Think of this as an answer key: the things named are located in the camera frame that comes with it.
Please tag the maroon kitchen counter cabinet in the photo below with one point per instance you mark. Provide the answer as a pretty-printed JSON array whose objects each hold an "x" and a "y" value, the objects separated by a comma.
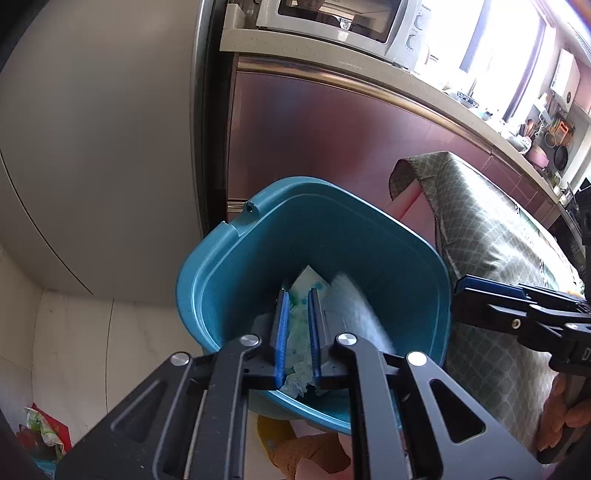
[{"x": 305, "y": 107}]

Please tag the black frying pan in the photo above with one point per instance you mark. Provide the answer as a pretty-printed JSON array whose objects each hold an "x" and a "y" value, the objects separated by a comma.
[{"x": 561, "y": 158}]

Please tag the white microwave oven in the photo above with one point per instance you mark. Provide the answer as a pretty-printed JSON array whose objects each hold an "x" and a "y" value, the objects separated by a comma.
[{"x": 388, "y": 29}]

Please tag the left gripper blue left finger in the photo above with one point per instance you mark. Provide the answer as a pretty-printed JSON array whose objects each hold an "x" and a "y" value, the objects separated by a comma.
[{"x": 278, "y": 337}]

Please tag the small patterned bowl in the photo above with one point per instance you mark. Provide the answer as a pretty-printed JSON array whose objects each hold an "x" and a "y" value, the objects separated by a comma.
[{"x": 467, "y": 100}]

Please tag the white wall water heater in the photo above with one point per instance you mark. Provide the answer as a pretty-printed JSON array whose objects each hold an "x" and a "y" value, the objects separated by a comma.
[{"x": 565, "y": 80}]

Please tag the person's right hand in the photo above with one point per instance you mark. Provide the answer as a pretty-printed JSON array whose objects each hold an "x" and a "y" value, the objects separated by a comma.
[{"x": 557, "y": 415}]

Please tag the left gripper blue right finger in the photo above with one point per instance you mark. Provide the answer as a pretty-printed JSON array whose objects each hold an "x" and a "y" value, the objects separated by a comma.
[{"x": 319, "y": 338}]

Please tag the grey refrigerator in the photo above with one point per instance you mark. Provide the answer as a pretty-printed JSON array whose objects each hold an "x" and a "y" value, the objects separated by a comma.
[{"x": 103, "y": 170}]

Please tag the teal plastic trash bin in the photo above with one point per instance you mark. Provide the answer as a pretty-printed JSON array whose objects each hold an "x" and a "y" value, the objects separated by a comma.
[{"x": 297, "y": 234}]

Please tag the pink pot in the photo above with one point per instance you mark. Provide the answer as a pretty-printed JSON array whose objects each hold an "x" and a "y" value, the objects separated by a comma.
[{"x": 537, "y": 156}]

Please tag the colourful package on floor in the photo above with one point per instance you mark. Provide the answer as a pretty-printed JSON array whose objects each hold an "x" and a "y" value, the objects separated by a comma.
[{"x": 45, "y": 438}]

